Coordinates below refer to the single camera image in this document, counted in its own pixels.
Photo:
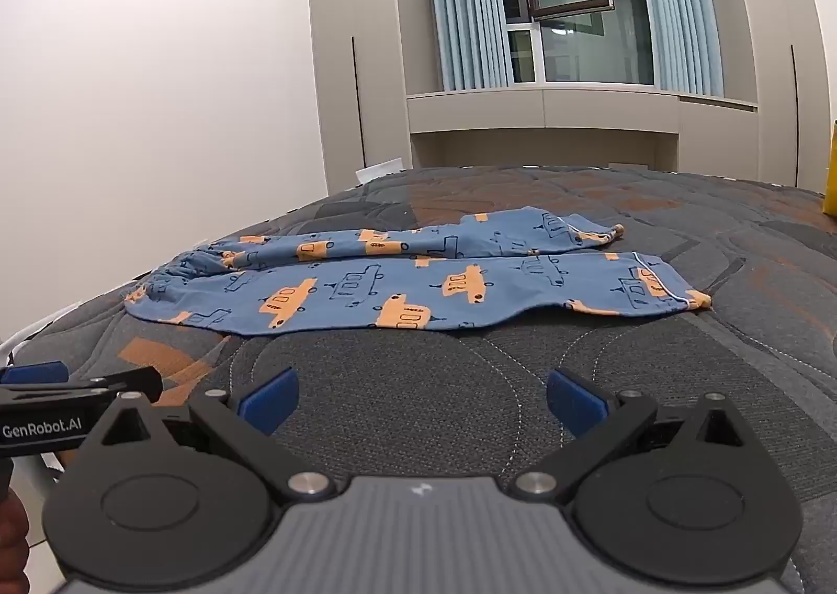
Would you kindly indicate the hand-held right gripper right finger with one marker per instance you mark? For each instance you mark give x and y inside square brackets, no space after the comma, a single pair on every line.
[574,399]

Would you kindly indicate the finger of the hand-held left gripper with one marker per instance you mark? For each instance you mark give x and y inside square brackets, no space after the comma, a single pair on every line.
[134,383]
[36,373]

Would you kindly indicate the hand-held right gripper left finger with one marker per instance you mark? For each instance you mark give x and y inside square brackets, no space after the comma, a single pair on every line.
[269,399]

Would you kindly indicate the blue pants with orange cars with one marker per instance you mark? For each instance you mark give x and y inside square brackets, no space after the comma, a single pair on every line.
[405,280]

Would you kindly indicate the person's left hand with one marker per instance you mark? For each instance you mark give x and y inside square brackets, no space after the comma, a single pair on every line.
[12,525]

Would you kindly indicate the grey and orange quilted bedspread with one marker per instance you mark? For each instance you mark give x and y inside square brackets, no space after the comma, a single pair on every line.
[497,371]

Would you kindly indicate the beige window sill cabinet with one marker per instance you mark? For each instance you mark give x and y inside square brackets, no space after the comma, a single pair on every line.
[556,123]

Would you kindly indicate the yellow box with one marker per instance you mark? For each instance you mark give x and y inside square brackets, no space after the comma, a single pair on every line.
[832,169]

